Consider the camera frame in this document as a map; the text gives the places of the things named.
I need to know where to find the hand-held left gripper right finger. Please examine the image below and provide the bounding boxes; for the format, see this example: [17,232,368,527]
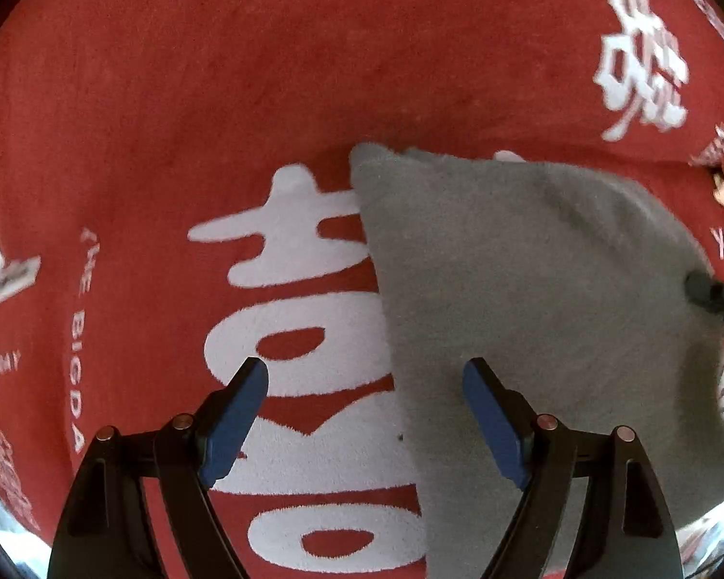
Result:
[462,357,685,579]

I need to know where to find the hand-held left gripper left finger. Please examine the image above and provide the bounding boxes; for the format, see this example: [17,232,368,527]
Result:
[47,357,270,579]

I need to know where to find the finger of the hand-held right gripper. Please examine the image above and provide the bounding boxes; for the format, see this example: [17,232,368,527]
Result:
[684,270,724,339]

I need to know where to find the grey towel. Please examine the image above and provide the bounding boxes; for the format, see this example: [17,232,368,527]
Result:
[348,143,724,579]

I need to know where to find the red printed blanket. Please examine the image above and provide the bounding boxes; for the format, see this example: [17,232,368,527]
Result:
[0,0,724,579]

